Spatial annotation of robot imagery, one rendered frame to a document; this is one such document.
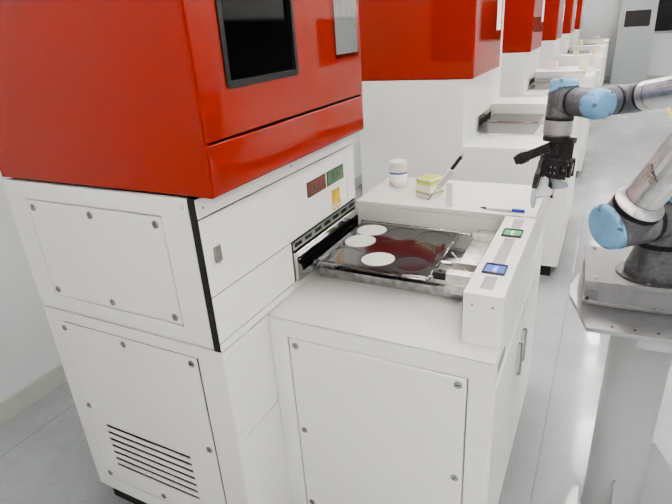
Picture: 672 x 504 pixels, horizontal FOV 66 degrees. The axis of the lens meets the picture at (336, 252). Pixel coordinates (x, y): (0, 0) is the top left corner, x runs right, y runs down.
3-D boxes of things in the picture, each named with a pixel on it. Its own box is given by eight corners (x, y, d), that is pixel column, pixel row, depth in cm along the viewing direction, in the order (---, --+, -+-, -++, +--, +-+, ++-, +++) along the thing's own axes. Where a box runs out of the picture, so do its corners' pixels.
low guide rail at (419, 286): (320, 276, 166) (319, 267, 164) (323, 273, 167) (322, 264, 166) (477, 302, 144) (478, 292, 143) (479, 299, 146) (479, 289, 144)
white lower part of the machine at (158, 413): (103, 499, 192) (40, 306, 159) (237, 372, 258) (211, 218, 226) (261, 574, 161) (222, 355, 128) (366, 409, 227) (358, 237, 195)
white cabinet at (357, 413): (293, 522, 177) (266, 317, 145) (394, 365, 255) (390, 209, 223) (482, 601, 150) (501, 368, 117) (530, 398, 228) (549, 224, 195)
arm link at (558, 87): (565, 79, 135) (543, 78, 143) (558, 122, 139) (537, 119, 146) (589, 78, 137) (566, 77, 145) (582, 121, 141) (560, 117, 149)
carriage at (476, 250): (444, 293, 144) (444, 283, 143) (474, 244, 173) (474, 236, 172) (473, 298, 140) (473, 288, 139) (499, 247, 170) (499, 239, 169)
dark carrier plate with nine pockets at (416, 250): (317, 260, 159) (316, 259, 158) (362, 223, 186) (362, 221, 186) (425, 277, 144) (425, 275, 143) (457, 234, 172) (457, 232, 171)
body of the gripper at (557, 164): (563, 182, 144) (570, 139, 140) (533, 178, 150) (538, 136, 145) (573, 178, 149) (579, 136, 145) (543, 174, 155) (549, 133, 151)
